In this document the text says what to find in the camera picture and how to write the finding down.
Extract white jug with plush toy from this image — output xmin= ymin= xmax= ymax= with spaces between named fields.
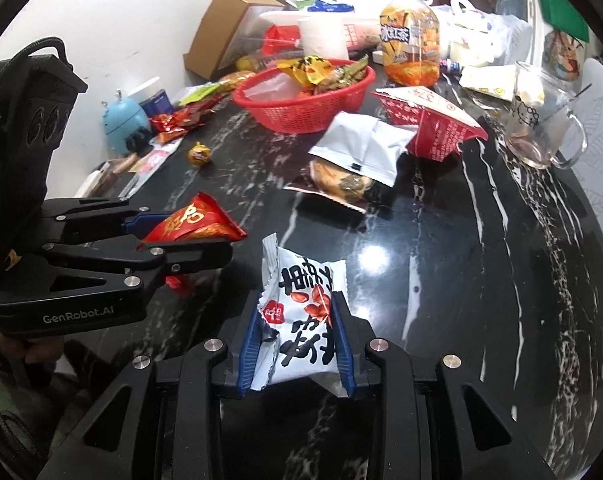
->
xmin=449 ymin=0 xmax=502 ymax=67

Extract white jar dark blue label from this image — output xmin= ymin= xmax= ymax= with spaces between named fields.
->
xmin=131 ymin=77 xmax=174 ymax=116

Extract red gold foil snack packet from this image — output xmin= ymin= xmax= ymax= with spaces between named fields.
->
xmin=138 ymin=192 xmax=247 ymax=253

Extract white plastic tray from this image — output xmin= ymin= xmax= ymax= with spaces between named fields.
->
xmin=258 ymin=10 xmax=382 ymax=28

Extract clear glass mug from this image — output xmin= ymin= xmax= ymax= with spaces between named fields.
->
xmin=504 ymin=61 xmax=588 ymax=170

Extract large green tote bag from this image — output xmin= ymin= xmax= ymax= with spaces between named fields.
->
xmin=536 ymin=0 xmax=589 ymax=43

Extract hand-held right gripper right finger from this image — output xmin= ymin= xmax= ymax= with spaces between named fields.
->
xmin=329 ymin=290 xmax=557 ymax=480

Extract red packet in clear box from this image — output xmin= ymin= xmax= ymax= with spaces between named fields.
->
xmin=261 ymin=25 xmax=302 ymax=57

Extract pink patterned paper cup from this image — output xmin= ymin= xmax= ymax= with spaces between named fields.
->
xmin=344 ymin=19 xmax=382 ymax=52

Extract dark red sausage packets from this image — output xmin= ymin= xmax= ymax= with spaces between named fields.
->
xmin=174 ymin=92 xmax=232 ymax=126

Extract yellow snack packet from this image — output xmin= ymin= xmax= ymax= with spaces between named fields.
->
xmin=276 ymin=55 xmax=332 ymax=86

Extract toilet paper roll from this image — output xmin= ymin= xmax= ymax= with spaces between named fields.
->
xmin=297 ymin=15 xmax=349 ymax=63

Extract pink white packet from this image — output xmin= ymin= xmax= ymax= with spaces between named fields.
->
xmin=126 ymin=145 xmax=182 ymax=186

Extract blue purple tissue pack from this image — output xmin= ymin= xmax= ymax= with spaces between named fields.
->
xmin=306 ymin=0 xmax=355 ymax=15

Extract person's left hand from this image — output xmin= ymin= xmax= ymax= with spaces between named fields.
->
xmin=0 ymin=332 xmax=64 ymax=376

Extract clear cracker packet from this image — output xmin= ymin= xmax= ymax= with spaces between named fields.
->
xmin=284 ymin=157 xmax=375 ymax=213

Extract orange label tea bottle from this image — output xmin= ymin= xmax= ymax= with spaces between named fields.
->
xmin=379 ymin=0 xmax=441 ymax=87

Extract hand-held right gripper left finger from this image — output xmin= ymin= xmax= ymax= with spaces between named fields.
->
xmin=36 ymin=292 xmax=262 ymax=480

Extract round golden candy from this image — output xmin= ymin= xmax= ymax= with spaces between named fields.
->
xmin=188 ymin=142 xmax=213 ymax=167

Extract yellow orange bread packet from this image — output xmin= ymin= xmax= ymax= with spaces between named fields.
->
xmin=218 ymin=71 xmax=257 ymax=92

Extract red plastic basket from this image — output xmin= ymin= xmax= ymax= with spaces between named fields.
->
xmin=232 ymin=58 xmax=377 ymax=135

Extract plain white snack packet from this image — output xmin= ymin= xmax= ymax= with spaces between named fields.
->
xmin=309 ymin=112 xmax=417 ymax=188

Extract red white triangular snack packet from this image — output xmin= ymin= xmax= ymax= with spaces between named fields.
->
xmin=371 ymin=86 xmax=488 ymax=162

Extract white peanut snack packet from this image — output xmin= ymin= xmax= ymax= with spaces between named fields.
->
xmin=251 ymin=232 xmax=347 ymax=392

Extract smiley print pouch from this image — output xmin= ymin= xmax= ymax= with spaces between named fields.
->
xmin=459 ymin=64 xmax=525 ymax=101

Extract white plastic bag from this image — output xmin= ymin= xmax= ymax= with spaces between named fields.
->
xmin=431 ymin=0 xmax=532 ymax=68

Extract green snack packet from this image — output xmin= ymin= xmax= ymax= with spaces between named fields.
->
xmin=176 ymin=82 xmax=222 ymax=108

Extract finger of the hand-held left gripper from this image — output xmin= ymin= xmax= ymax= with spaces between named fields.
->
xmin=40 ymin=196 xmax=174 ymax=242
xmin=40 ymin=237 xmax=234 ymax=293

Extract dark stirring stick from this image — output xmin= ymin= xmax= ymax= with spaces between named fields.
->
xmin=556 ymin=85 xmax=593 ymax=111

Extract blue round gadget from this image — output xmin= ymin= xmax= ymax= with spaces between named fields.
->
xmin=100 ymin=89 xmax=149 ymax=153

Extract brown cardboard box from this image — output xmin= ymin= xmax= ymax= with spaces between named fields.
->
xmin=184 ymin=0 xmax=289 ymax=81

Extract cartoon print bag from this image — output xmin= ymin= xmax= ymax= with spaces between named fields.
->
xmin=541 ymin=30 xmax=585 ymax=82

